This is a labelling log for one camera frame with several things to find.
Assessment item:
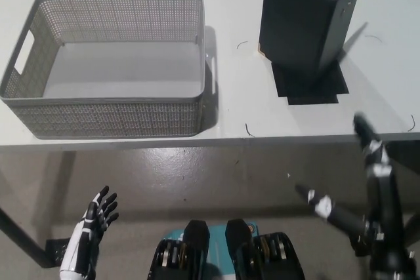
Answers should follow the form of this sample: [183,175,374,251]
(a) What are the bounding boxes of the robot right black body block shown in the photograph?
[225,219,308,280]

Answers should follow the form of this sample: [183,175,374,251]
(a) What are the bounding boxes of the robot black body block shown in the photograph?
[225,219,308,280]
[146,219,211,280]

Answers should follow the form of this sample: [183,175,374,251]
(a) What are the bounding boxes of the black hardcover notebook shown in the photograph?
[257,0,369,79]

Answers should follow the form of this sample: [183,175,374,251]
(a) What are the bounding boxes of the black perforated foot plate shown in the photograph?
[45,237,72,268]

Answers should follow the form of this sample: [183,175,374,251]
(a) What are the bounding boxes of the black metal table leg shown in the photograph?
[0,207,47,268]

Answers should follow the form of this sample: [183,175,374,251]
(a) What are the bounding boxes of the grey perforated plastic basket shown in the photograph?
[0,0,218,140]

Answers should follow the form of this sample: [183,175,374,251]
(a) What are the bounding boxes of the robot left black body block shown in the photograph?
[146,219,211,280]

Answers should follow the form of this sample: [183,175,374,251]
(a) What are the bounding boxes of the large black tape patch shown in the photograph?
[270,61,350,98]

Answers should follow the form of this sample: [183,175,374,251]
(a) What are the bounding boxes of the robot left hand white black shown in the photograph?
[58,185,120,278]

